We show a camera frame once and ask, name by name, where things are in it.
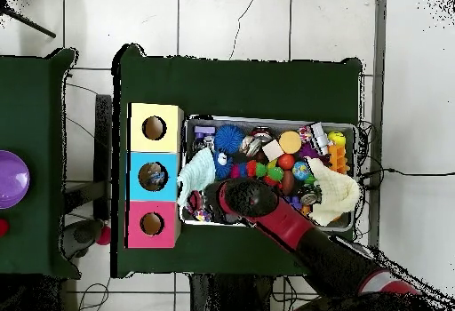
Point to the wooden box with three holes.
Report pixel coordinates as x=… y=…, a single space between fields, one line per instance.
x=170 y=140

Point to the bottle with blue label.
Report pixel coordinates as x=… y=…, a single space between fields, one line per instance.
x=156 y=176

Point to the orange foam disc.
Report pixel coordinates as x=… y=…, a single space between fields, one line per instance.
x=290 y=142

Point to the small red ball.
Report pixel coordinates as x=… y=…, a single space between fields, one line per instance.
x=3 y=227

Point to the blue spiky rubber ball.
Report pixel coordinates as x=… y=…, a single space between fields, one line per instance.
x=229 y=138
x=222 y=167

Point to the light blue waffle cloth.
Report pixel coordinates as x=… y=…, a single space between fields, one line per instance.
x=197 y=172

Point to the silver toy robot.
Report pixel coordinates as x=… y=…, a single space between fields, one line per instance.
x=319 y=137

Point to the purple ball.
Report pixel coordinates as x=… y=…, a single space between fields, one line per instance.
x=12 y=179

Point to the blue globe ball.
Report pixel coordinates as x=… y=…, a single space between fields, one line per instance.
x=301 y=170

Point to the small orange ball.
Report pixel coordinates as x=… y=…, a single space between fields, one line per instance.
x=286 y=161

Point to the plain wooden cube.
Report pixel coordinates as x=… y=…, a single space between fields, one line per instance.
x=273 y=150

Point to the black tripod leg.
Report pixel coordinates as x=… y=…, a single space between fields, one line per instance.
x=32 y=25

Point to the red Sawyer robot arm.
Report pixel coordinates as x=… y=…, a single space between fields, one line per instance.
x=284 y=222

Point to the black upright panel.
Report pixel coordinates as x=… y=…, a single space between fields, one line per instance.
x=103 y=129

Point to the cream waffle cloth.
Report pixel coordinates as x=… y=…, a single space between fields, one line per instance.
x=334 y=190

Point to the grey object with red knob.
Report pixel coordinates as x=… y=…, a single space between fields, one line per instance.
x=83 y=236

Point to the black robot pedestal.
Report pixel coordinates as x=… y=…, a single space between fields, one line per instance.
x=220 y=296

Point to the orange grid tray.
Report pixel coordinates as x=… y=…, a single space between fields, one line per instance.
x=337 y=160

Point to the yellow smiley ball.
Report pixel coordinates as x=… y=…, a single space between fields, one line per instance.
x=337 y=137

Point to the dark green table cloth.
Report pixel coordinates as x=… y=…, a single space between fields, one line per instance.
x=35 y=183
x=249 y=87

